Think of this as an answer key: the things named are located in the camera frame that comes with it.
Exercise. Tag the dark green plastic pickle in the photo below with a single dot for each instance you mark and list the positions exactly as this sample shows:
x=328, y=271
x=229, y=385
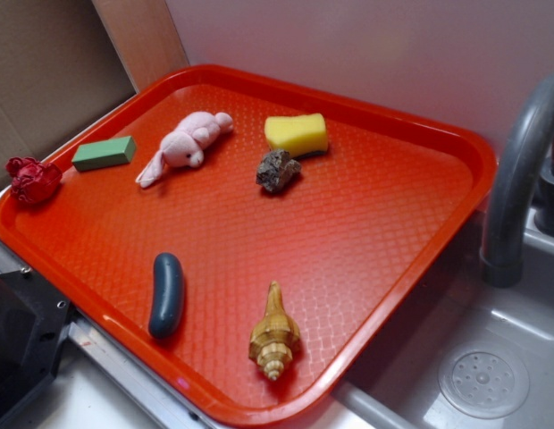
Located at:
x=168, y=296

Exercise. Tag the red plastic serving tray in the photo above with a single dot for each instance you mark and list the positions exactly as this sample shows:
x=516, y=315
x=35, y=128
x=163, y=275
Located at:
x=347, y=238

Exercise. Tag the grey brown rock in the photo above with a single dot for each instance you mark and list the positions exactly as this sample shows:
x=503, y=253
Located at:
x=276, y=170

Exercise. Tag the yellow sponge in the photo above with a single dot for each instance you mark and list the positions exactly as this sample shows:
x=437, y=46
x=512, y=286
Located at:
x=298, y=135

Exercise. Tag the pink plush bunny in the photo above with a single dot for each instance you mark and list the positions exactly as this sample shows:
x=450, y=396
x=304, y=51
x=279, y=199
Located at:
x=185, y=145

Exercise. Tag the tan spiral seashell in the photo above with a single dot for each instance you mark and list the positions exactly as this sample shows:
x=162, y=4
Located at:
x=275, y=338

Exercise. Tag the green rectangular block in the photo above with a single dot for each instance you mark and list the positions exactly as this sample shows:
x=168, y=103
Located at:
x=105, y=153

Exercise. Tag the wooden board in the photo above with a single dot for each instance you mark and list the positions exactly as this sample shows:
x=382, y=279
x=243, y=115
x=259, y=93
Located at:
x=145, y=38

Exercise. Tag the grey toy sink basin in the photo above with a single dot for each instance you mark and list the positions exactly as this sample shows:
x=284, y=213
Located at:
x=459, y=353

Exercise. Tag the red crumpled cloth flower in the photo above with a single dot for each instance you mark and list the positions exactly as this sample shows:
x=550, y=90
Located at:
x=33, y=181

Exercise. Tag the grey toy faucet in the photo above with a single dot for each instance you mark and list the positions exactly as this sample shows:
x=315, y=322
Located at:
x=526, y=170

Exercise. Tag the brown cardboard panel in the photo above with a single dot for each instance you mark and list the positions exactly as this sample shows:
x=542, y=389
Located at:
x=59, y=72

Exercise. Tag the black metal bracket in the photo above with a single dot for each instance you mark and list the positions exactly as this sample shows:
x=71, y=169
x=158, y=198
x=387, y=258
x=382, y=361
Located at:
x=34, y=319

